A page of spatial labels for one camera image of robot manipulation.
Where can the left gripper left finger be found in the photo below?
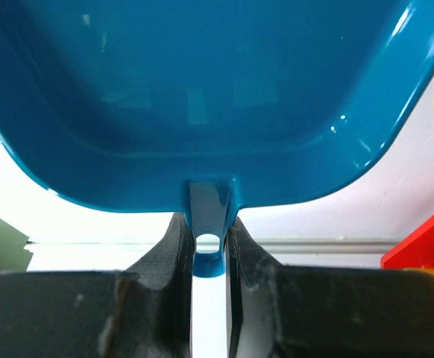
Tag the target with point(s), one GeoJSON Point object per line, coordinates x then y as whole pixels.
{"type": "Point", "coordinates": [143, 311]}

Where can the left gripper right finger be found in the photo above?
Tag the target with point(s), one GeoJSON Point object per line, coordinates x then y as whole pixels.
{"type": "Point", "coordinates": [274, 310]}

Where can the blue plastic dustpan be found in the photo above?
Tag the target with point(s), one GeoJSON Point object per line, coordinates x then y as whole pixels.
{"type": "Point", "coordinates": [207, 108]}

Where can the red plastic tray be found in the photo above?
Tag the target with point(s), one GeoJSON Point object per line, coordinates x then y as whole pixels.
{"type": "Point", "coordinates": [415, 251]}

